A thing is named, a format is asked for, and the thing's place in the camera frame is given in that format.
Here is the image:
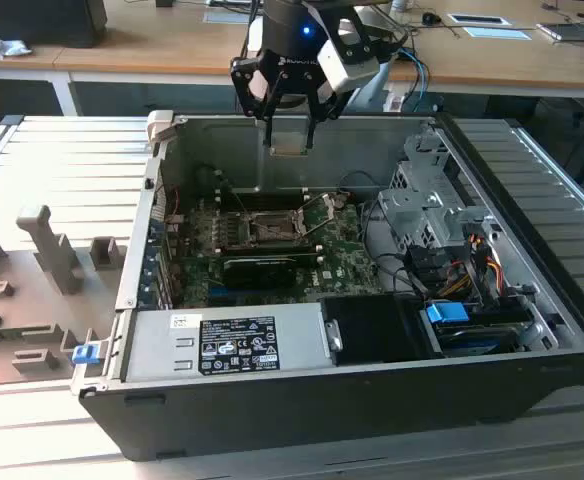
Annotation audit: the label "beige case handle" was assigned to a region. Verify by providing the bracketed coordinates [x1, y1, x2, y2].
[146, 110, 175, 147]

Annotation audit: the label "white framed desk hatch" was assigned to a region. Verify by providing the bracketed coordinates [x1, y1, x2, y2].
[446, 12, 513, 27]

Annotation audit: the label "grey tablet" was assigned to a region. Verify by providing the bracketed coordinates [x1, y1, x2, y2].
[536, 22, 584, 45]

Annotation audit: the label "grey metal drive cage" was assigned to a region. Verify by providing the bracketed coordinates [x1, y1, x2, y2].
[375, 130, 506, 251]

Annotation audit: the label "black ram slot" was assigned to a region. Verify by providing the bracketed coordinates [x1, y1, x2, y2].
[220, 200, 310, 207]
[220, 204, 311, 212]
[221, 191, 308, 198]
[221, 195, 309, 202]

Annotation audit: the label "black graphics card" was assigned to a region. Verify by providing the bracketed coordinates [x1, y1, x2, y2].
[221, 254, 298, 293]

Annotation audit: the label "metal cpu socket cover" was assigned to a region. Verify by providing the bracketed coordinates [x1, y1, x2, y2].
[295, 191, 348, 240]

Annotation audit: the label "silver metal bracket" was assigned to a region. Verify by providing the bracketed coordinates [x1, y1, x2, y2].
[323, 319, 345, 354]

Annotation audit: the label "black plastic fan shroud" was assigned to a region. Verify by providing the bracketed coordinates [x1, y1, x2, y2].
[319, 294, 446, 366]

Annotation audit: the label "pale blue desk hatch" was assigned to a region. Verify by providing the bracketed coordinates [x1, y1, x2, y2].
[463, 25, 536, 42]

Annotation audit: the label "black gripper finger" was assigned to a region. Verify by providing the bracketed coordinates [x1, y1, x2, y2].
[230, 56, 280, 150]
[304, 74, 346, 151]

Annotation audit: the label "yellow red power wires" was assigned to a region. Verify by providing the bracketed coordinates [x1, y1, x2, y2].
[441, 249, 506, 297]

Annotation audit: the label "hard disk in blue carrier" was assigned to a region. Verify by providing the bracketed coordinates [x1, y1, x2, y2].
[424, 301, 521, 357]

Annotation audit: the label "green motherboard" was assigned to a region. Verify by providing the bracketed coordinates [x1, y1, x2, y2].
[164, 192, 388, 309]

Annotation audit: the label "grey desk cable hatch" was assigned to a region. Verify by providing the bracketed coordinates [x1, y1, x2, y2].
[203, 9, 251, 25]

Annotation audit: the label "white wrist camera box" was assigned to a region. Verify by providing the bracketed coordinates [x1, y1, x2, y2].
[316, 17, 381, 95]

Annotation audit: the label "crumpled white paper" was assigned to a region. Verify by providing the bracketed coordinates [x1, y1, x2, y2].
[0, 27, 34, 61]

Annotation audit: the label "thin red wire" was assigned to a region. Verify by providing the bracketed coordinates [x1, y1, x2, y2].
[163, 184, 181, 217]

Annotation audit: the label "cpu socket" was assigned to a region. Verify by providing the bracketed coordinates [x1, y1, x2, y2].
[241, 209, 306, 247]

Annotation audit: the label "grey power supply unit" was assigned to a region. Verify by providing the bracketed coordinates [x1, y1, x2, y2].
[121, 302, 334, 384]

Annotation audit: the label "silver topped cpu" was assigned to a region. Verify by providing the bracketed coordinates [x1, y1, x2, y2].
[269, 131, 310, 158]

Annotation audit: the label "wooden desk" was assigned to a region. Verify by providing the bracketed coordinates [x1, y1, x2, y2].
[0, 0, 584, 117]

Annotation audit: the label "black box on desk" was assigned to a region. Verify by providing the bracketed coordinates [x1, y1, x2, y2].
[0, 0, 109, 49]

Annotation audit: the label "blue case latch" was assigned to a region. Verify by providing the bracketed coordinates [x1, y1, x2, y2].
[71, 343, 99, 366]

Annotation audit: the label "black open pc case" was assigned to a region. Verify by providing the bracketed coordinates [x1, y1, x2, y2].
[69, 110, 584, 464]

